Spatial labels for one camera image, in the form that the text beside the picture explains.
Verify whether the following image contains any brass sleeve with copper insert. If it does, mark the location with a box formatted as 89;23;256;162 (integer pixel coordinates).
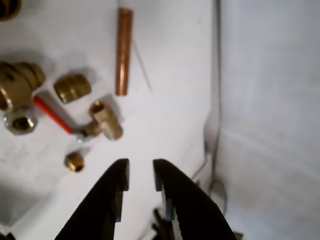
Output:
0;0;23;23

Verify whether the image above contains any large brass reducer fitting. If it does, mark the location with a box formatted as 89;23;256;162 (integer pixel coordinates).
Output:
0;61;47;112

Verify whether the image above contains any small brass hex nipple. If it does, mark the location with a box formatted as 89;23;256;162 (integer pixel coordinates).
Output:
65;151;86;173

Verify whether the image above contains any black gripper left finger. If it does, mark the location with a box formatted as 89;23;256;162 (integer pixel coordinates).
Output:
53;158;131;240

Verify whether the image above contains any chrome nut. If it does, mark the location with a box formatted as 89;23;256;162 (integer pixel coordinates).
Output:
2;109;39;136

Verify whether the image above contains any copper pipe piece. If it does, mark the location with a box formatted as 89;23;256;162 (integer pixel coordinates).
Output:
114;7;135;96

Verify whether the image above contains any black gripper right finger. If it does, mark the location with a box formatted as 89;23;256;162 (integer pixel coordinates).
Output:
152;158;238;240

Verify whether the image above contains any brass double nipple fitting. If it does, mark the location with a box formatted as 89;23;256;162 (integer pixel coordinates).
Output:
53;73;93;104

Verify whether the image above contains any brass ball valve red handle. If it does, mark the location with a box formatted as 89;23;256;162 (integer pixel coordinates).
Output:
33;96;124;144

